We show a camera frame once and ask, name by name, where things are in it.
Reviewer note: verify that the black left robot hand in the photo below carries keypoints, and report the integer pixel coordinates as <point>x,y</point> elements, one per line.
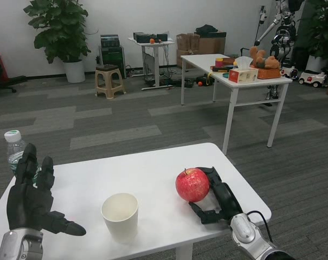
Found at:
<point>28,205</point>

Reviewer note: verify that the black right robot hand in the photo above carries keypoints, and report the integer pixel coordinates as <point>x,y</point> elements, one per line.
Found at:
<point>228,201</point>

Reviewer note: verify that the red apple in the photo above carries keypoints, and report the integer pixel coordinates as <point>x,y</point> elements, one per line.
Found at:
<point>192,187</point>

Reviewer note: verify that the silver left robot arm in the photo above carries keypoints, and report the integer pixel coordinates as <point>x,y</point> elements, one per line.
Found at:
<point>20,243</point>

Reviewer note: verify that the clear plastic water bottle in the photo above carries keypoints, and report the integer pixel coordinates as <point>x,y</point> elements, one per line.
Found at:
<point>14,149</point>

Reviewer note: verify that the white paper cup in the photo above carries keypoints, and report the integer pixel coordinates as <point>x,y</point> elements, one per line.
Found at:
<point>120,227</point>

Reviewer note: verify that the yellow black tool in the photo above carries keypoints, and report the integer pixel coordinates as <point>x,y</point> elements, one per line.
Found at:
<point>207,79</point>

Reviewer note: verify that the red white tissue box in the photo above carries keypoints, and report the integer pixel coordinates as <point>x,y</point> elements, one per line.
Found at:
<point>242,75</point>

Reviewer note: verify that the orange tray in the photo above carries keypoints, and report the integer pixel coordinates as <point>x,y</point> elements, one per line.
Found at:
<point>269,73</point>

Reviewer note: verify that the yellow red cup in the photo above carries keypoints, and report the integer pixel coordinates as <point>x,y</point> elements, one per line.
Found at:
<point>219,62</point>

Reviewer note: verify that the brown shallow box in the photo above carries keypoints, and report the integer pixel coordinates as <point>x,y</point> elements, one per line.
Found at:
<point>229,61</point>

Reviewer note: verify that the white round plant pot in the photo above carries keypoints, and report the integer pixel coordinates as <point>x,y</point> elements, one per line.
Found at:
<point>74,71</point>

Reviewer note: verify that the brown teddy bear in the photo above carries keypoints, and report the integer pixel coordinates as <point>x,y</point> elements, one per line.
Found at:
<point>270,62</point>

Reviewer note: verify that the long white table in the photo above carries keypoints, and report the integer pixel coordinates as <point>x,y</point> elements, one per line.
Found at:
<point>199,58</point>

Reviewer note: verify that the white toy car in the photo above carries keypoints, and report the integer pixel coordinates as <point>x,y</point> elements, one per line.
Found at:
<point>312,78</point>

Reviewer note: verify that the large closed cardboard box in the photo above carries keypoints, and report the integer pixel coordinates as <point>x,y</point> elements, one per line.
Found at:
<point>212,44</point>

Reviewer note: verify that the beige plastic stool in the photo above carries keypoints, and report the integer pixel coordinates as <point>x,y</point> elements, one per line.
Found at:
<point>106,67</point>

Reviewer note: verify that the open cardboard box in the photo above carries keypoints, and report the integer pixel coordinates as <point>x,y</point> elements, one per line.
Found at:
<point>186,46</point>

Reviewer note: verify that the white square plant pot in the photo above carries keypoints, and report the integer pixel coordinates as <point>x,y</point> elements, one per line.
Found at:
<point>315,63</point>

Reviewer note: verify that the black green equipment cabinet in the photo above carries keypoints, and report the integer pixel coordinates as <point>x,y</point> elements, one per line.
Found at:
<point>112,58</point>

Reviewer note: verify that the background humanoid robot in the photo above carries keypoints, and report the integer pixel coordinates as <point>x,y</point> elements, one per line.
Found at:
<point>284,38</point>

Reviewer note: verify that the black cloth bundle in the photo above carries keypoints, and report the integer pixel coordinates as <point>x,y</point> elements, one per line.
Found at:
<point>205,29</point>

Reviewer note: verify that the small white standing desk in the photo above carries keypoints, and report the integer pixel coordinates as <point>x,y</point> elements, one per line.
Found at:
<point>150,44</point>

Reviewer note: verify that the small black box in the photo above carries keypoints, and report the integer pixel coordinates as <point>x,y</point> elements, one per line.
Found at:
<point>162,37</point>

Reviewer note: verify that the large green leafy plant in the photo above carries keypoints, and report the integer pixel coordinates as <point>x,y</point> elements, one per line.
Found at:
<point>58,29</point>

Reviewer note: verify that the wide black box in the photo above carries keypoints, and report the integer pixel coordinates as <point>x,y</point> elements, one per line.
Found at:
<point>143,37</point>

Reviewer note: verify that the white device on pole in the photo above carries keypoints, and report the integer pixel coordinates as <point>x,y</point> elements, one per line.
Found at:
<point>262,15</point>

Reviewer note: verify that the dark green tall plant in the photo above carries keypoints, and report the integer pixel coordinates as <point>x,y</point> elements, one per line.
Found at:
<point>322,29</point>

